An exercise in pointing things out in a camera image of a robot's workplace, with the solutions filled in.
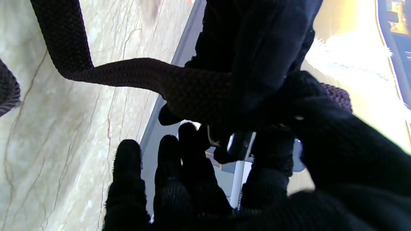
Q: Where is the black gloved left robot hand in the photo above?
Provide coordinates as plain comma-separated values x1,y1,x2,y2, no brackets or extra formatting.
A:
185,0,323,113

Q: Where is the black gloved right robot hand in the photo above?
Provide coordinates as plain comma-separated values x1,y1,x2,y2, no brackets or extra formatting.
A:
103,71,411,231

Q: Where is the dark brown woven belt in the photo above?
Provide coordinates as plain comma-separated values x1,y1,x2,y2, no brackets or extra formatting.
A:
0,0,353,129

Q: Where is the white pampas grass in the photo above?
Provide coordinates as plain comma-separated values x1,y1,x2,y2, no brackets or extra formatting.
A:
303,30,395,82

